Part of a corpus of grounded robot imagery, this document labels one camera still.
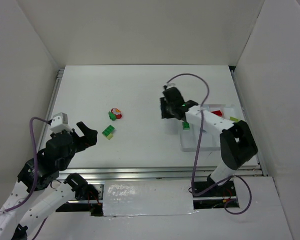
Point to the green 2x3 lego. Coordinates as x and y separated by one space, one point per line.
108 131
185 126

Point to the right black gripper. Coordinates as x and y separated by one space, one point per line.
166 108

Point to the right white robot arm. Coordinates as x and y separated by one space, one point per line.
237 145

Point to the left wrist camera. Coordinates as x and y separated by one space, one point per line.
59 123

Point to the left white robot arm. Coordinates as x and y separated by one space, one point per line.
19 216

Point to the green small lego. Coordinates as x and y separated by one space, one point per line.
112 116

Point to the silver foil cover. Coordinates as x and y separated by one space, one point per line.
147 198

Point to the aluminium frame rail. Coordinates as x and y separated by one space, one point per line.
98 174

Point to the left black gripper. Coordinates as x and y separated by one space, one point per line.
77 139

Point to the white compartment tray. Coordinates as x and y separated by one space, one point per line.
212 127

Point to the red flower lego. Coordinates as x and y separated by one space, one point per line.
117 113

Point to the red lego brick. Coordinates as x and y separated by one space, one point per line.
218 113

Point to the pale yellow rounded lego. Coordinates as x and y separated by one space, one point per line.
234 119

